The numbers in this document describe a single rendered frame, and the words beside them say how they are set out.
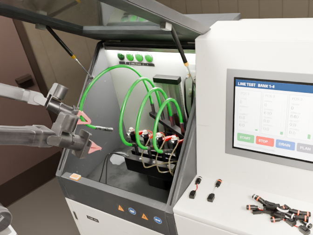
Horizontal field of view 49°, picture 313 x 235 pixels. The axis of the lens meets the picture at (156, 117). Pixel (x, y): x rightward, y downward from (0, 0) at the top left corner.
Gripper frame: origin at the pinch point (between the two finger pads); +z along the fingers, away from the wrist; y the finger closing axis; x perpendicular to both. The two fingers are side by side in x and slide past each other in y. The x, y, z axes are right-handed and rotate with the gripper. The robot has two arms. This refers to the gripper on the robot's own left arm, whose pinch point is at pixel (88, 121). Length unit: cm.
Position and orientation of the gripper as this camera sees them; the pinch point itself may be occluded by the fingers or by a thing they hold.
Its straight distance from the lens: 162.6
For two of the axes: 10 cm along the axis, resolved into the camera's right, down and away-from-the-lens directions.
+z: 8.5, 4.1, 3.3
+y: -2.6, -2.3, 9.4
